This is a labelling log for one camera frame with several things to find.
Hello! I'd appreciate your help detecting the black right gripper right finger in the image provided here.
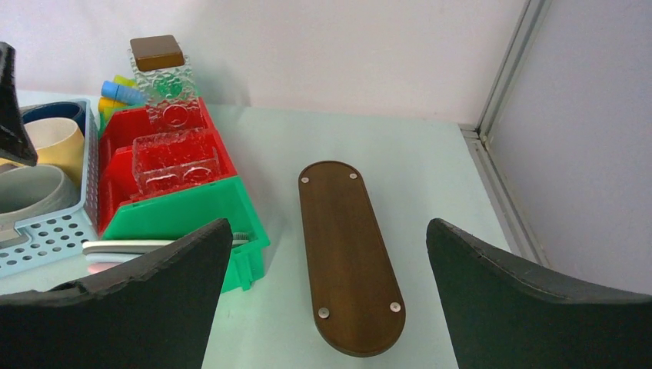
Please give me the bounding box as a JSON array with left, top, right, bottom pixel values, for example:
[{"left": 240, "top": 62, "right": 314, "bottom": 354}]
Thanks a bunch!
[{"left": 426, "top": 218, "right": 651, "bottom": 368}]

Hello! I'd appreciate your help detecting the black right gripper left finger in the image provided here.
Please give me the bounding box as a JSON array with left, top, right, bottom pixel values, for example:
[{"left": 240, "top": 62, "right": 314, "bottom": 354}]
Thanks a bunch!
[{"left": 1, "top": 219, "right": 233, "bottom": 368}]

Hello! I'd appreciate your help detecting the green bin with toothbrushes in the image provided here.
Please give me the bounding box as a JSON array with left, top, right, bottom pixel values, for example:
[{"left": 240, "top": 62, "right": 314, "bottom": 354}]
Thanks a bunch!
[{"left": 101, "top": 176, "right": 270, "bottom": 292}]

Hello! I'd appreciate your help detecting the light blue plastic basket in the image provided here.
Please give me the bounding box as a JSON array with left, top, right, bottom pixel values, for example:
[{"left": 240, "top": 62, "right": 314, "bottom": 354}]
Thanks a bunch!
[{"left": 1, "top": 99, "right": 99, "bottom": 278}]

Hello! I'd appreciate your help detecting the clear glass rectangular container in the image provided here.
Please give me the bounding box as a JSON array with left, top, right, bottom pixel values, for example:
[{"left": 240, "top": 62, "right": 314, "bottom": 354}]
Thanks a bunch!
[{"left": 132, "top": 128, "right": 222, "bottom": 196}]

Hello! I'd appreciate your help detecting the grey ceramic mug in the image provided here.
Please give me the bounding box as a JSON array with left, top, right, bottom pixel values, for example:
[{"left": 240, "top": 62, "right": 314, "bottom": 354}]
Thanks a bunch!
[{"left": 1, "top": 165, "right": 82, "bottom": 226}]

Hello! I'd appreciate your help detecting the glass jar with brown lid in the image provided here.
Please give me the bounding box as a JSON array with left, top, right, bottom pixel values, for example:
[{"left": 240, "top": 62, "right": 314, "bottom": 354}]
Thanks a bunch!
[{"left": 130, "top": 35, "right": 201, "bottom": 132}]

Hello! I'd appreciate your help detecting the brown oval wooden tray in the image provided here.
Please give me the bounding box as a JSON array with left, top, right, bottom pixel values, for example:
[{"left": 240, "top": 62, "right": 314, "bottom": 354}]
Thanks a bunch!
[{"left": 298, "top": 161, "right": 406, "bottom": 357}]

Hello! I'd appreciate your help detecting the green bin with toothpaste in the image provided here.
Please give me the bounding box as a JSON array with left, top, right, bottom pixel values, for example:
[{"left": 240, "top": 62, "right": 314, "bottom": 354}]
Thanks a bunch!
[{"left": 101, "top": 104, "right": 143, "bottom": 131}]

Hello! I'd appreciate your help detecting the yellow toothpaste tube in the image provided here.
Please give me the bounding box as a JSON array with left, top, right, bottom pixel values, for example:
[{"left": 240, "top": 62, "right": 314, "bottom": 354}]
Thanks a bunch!
[{"left": 98, "top": 75, "right": 137, "bottom": 113}]

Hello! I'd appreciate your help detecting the blue toothpaste tube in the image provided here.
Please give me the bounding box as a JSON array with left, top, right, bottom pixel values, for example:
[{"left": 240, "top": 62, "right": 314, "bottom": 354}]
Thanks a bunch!
[{"left": 101, "top": 81, "right": 146, "bottom": 105}]

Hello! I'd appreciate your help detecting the red plastic bin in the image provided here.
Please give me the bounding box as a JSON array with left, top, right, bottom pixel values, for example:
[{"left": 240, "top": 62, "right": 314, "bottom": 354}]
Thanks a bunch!
[{"left": 98, "top": 98, "right": 238, "bottom": 237}]

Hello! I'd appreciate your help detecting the yellow ceramic mug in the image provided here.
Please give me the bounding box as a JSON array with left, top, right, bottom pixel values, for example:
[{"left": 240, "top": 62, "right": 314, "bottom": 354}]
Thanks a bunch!
[{"left": 23, "top": 117, "right": 85, "bottom": 188}]

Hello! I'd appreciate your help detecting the dark blue ceramic mug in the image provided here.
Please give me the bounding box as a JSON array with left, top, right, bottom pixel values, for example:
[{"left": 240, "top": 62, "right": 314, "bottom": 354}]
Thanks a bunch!
[{"left": 22, "top": 101, "right": 86, "bottom": 135}]

